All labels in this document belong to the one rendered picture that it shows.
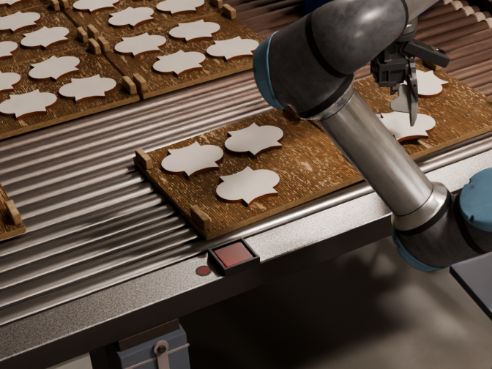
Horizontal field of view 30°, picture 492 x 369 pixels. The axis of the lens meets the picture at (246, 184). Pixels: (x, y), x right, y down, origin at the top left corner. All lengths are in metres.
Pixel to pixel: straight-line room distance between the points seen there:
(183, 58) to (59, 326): 1.00
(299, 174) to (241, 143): 0.17
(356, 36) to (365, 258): 1.89
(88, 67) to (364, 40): 1.22
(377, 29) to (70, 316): 0.75
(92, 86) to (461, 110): 0.92
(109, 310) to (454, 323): 1.55
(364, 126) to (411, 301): 1.60
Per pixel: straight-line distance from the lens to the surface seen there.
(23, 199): 2.04
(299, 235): 1.83
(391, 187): 1.58
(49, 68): 2.51
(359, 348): 2.90
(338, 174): 1.97
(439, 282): 3.16
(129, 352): 1.74
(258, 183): 1.93
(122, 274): 1.77
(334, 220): 1.87
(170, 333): 1.76
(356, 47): 1.42
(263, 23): 2.71
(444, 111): 2.22
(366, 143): 1.54
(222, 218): 1.85
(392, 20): 1.46
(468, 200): 1.60
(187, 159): 2.03
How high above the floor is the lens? 2.03
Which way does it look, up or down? 34 degrees down
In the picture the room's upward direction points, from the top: 4 degrees counter-clockwise
